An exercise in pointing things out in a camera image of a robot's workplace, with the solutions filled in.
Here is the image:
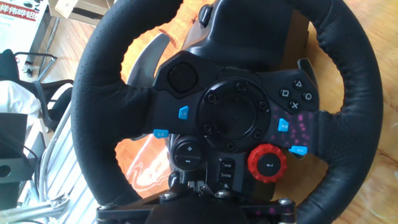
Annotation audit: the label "black chair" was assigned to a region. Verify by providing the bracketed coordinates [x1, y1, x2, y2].
[0, 49, 75, 131]

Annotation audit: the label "white plastic bag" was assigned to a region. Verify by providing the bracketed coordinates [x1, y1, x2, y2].
[0, 81, 42, 125]

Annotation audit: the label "white sign red text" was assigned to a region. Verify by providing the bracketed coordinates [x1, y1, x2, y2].
[0, 0, 50, 54]

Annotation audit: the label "black metal box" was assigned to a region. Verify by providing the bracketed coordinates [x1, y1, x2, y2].
[0, 113, 47, 209]

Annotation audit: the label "cardboard box black tape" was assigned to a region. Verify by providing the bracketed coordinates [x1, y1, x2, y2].
[48, 0, 114, 26]

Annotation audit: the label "black racing steering wheel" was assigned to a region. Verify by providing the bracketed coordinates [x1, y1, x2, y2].
[70, 0, 384, 224]

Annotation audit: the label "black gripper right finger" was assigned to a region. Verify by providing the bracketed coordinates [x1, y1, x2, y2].
[198, 182, 296, 224]

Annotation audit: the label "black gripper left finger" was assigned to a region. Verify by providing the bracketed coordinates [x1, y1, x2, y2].
[95, 182, 196, 224]

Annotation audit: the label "grey hanging cables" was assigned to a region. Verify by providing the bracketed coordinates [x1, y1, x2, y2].
[37, 102, 80, 203]

